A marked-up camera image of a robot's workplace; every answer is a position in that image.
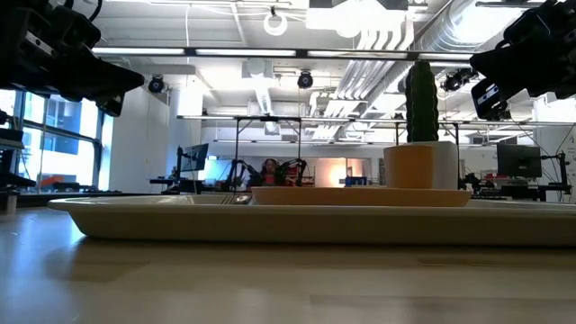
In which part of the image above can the tilted computer monitor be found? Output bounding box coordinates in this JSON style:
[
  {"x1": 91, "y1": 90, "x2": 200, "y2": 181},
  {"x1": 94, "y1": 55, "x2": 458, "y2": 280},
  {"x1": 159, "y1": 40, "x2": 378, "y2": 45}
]
[{"x1": 178, "y1": 142, "x2": 211, "y2": 174}]

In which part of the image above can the green cactus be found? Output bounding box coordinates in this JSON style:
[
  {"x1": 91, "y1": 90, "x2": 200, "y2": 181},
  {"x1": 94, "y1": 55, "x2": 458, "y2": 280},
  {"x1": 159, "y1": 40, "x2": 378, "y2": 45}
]
[{"x1": 403, "y1": 58, "x2": 441, "y2": 144}]

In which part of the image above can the beige plastic tray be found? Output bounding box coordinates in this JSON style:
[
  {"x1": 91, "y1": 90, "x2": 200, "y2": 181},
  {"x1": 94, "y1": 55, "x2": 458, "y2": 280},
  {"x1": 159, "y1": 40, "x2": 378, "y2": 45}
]
[{"x1": 47, "y1": 193, "x2": 576, "y2": 248}]

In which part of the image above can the orange cup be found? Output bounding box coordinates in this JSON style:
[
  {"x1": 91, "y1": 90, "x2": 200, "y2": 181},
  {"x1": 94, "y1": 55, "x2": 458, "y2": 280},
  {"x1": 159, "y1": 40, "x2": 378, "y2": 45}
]
[{"x1": 382, "y1": 144, "x2": 436, "y2": 190}]

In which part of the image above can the dark shelf unit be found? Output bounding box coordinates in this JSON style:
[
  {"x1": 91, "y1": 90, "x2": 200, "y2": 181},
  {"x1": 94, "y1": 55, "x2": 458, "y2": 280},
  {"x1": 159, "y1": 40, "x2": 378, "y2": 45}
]
[{"x1": 0, "y1": 128, "x2": 38, "y2": 215}]

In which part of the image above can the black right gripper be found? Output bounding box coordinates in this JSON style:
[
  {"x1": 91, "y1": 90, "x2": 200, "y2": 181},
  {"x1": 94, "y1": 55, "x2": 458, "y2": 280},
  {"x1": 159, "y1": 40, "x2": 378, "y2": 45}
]
[{"x1": 470, "y1": 42, "x2": 576, "y2": 122}]

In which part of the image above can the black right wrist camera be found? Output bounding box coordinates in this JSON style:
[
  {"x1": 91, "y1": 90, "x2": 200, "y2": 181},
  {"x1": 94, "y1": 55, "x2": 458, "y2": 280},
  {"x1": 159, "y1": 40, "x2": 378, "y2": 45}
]
[{"x1": 468, "y1": 49, "x2": 508, "y2": 85}]

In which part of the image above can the white ring lamp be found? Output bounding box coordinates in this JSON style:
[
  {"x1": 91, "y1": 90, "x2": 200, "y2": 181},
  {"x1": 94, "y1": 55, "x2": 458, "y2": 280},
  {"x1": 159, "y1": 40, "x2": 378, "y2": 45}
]
[{"x1": 262, "y1": 10, "x2": 290, "y2": 38}]

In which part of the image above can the silver ventilation duct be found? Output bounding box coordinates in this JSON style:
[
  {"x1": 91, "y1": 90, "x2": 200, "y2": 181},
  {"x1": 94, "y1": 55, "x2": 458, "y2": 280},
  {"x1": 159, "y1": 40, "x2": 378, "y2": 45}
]
[{"x1": 368, "y1": 0, "x2": 537, "y2": 103}]

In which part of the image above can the orange plate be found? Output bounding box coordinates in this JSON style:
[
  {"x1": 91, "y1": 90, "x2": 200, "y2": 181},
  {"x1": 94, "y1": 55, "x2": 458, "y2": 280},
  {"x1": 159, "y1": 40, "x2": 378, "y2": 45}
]
[{"x1": 249, "y1": 185, "x2": 473, "y2": 209}]

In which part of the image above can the large glass window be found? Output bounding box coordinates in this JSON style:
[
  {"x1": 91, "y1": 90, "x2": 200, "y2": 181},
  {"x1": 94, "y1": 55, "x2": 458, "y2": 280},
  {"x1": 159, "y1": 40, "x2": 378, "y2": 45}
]
[{"x1": 0, "y1": 88, "x2": 113, "y2": 194}]

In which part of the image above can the round black spotlight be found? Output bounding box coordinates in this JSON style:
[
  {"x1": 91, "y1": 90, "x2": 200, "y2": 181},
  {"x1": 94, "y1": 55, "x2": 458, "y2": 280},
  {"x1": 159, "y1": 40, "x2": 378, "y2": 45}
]
[
  {"x1": 147, "y1": 75, "x2": 167, "y2": 95},
  {"x1": 296, "y1": 70, "x2": 315, "y2": 91}
]

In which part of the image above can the black computer monitor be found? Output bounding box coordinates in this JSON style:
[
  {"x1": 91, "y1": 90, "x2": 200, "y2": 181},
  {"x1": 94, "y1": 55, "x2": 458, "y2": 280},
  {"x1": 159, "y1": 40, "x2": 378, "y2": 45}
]
[{"x1": 496, "y1": 143, "x2": 544, "y2": 179}]

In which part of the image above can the person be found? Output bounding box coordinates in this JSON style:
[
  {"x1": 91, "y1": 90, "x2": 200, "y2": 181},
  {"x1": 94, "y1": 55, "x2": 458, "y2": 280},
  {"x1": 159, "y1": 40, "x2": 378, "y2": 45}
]
[{"x1": 259, "y1": 157, "x2": 283, "y2": 188}]

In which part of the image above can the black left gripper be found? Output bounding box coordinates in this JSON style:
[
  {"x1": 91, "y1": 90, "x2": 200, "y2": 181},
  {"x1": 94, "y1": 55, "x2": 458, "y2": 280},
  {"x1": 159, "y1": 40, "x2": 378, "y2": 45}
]
[{"x1": 49, "y1": 49, "x2": 126, "y2": 120}]

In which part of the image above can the white plant pot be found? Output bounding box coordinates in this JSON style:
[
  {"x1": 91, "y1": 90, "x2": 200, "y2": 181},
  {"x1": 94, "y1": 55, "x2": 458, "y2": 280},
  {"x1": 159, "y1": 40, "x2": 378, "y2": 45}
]
[{"x1": 389, "y1": 140, "x2": 460, "y2": 191}]

